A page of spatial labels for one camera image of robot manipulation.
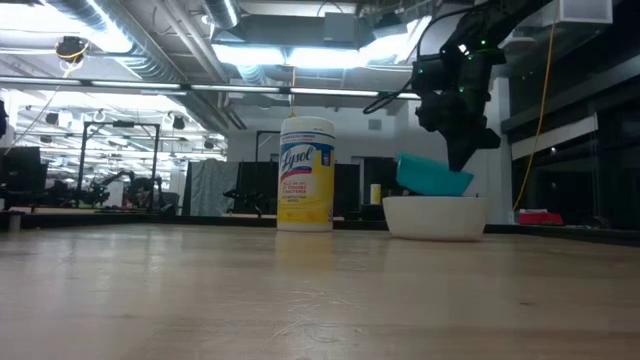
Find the teal plastic bowl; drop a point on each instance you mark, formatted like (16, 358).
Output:
(430, 177)

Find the black background robot arm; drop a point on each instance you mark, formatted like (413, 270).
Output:
(112, 182)

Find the red box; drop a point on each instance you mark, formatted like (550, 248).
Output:
(540, 218)

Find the grey cloth cover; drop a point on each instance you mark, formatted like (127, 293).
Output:
(210, 187)

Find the black partition panel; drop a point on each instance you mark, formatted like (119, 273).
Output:
(255, 185)

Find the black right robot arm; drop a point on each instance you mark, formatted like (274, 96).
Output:
(492, 22)

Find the silver ceiling duct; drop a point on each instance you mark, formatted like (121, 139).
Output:
(150, 55)

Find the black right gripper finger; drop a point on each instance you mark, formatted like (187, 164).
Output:
(490, 139)
(460, 150)

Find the small yellow canister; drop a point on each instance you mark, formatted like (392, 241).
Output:
(375, 194)

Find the black metal frame stand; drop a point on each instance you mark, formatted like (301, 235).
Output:
(120, 125)

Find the yellow Lysol wipes canister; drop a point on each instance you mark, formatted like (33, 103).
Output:
(306, 175)

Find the white bowl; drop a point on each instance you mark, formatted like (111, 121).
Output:
(435, 217)

